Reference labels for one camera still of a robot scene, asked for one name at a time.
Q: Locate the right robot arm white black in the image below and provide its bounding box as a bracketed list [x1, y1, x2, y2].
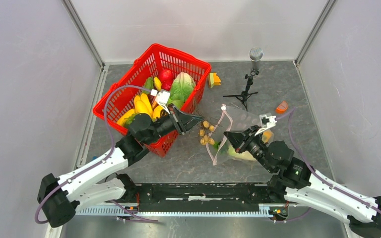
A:
[224, 125, 381, 238]

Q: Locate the brown longan bunch toy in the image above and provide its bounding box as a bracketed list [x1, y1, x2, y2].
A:
[197, 117, 217, 146]

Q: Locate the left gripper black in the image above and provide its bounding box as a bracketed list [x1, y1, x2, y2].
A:
[144, 103, 204, 145]

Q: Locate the orange slice toy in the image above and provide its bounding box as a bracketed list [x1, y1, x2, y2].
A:
[275, 101, 288, 114]

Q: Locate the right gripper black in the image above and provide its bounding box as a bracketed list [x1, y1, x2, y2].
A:
[223, 125, 274, 173]

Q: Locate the clear zip top bag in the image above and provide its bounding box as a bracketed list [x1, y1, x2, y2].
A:
[207, 104, 275, 166]

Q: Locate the red plastic basket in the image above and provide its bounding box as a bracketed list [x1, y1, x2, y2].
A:
[93, 43, 212, 158]

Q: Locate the napa cabbage toy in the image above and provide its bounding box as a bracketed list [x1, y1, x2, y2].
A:
[170, 72, 196, 103]

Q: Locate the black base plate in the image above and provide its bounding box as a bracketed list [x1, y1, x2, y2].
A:
[116, 182, 285, 212]

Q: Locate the yellow mango toy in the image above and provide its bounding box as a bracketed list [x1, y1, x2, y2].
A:
[117, 109, 136, 126]

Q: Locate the yellow banana bunch toy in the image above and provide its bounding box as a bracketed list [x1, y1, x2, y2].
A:
[134, 93, 153, 117]

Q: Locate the green cucumber toy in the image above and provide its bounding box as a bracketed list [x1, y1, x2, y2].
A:
[143, 77, 154, 91]

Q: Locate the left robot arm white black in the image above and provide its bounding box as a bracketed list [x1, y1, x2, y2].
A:
[34, 106, 204, 228]

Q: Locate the small red apple toy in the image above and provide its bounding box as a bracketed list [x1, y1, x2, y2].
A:
[161, 81, 173, 91]

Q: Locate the green leafy vegetable toy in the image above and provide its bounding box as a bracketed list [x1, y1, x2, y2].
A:
[213, 142, 230, 155]

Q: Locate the white long radish toy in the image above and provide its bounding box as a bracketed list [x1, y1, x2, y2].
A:
[227, 146, 256, 161]

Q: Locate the microphone on black tripod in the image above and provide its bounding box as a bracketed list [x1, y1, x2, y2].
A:
[223, 47, 263, 111]

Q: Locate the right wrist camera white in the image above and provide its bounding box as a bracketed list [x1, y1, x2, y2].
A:
[255, 113, 277, 135]

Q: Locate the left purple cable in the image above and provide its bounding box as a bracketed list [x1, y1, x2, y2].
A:
[34, 85, 160, 225]

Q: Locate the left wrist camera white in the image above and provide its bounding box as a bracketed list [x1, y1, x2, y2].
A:
[150, 89, 170, 114]

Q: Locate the orange waffle toy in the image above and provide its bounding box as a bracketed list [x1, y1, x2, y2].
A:
[261, 129, 274, 143]

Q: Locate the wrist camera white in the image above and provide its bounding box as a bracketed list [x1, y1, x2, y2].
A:
[255, 113, 277, 135]
[150, 89, 170, 114]

